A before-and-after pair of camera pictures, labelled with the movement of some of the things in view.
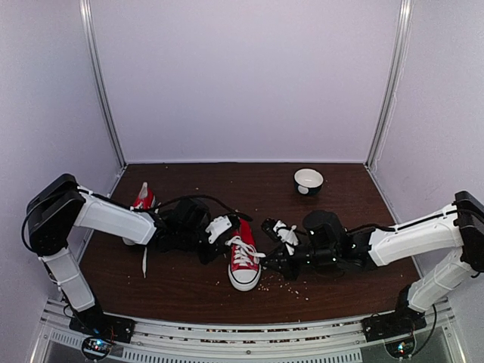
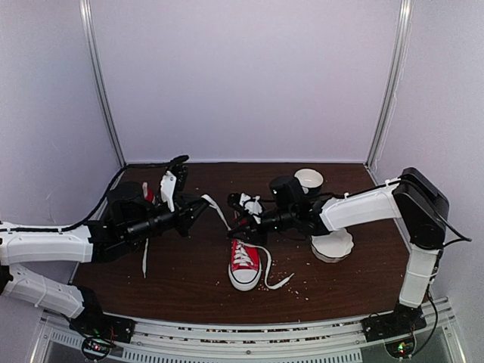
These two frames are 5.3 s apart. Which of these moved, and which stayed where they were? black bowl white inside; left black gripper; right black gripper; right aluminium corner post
Moved: right black gripper; left black gripper
Stayed: right aluminium corner post; black bowl white inside
